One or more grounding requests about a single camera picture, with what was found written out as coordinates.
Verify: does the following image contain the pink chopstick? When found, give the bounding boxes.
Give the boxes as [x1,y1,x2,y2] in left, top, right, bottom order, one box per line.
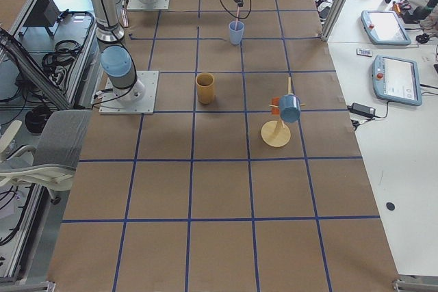
[234,5,240,31]

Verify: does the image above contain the light blue plastic cup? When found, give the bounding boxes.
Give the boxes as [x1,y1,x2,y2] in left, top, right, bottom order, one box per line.
[229,21,244,45]

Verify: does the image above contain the bamboo cylinder holder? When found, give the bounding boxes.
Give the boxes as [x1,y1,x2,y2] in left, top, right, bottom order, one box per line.
[196,72,215,105]

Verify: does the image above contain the orange mug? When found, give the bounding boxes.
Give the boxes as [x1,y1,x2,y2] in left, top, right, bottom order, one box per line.
[270,97,280,116]

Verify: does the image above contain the dark blue mug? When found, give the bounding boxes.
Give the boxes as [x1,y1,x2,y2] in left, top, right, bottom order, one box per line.
[279,94,301,123]

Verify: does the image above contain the wooden mug tree stand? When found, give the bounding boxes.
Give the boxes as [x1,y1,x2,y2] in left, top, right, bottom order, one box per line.
[261,77,305,148]

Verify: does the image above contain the teach pendant far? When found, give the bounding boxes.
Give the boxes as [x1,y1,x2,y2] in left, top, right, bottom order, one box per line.
[361,10,411,46]

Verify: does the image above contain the teach pendant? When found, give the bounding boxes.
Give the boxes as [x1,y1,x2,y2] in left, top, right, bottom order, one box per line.
[372,55,422,106]
[361,10,411,46]

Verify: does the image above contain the black power adapter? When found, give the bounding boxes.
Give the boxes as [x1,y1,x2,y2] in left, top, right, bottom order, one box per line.
[347,103,376,118]

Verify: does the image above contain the teach pendant near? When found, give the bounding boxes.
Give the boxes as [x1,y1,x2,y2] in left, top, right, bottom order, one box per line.
[372,55,422,106]

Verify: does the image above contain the grey office chair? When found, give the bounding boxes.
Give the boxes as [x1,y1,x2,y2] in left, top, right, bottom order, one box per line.
[1,109,92,204]

